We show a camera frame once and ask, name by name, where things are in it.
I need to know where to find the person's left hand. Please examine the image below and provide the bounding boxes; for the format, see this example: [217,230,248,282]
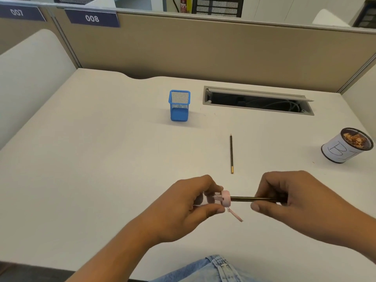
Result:
[134,174,228,247]

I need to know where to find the person's right hand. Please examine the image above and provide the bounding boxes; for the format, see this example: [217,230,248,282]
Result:
[250,170,358,247]

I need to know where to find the pink clear pencil sharpener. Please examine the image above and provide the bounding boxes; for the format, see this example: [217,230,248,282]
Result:
[192,190,244,223]

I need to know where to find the blue mesh pen holder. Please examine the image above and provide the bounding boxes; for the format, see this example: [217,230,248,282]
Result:
[168,90,192,122]

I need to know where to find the black mesh cup white label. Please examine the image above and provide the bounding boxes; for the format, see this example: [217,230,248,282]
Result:
[320,127,374,164]

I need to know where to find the light blue jeans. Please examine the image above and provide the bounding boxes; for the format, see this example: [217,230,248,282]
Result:
[148,255,259,282]

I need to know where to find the white side divider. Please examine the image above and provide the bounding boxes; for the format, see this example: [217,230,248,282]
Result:
[342,64,376,138]
[0,28,78,150]

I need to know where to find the wide beige partition panel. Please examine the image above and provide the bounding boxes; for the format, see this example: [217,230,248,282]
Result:
[52,7,376,93]

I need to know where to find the white rounded background divider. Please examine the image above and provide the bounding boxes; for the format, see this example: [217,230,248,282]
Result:
[311,8,353,28]
[85,0,118,9]

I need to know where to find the blue number sign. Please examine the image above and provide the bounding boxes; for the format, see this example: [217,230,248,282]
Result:
[0,4,47,22]
[64,8,121,28]

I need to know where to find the narrow beige partition panel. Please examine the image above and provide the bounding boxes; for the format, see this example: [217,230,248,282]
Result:
[0,8,80,68]

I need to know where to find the white cable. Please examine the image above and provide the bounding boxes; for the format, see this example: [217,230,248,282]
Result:
[261,100,302,112]

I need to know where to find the grey desk cable tray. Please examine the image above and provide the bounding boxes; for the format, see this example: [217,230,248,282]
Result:
[202,86,315,116]

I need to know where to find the grey partition post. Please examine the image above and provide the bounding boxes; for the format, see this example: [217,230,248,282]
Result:
[336,54,376,94]
[47,7,83,69]

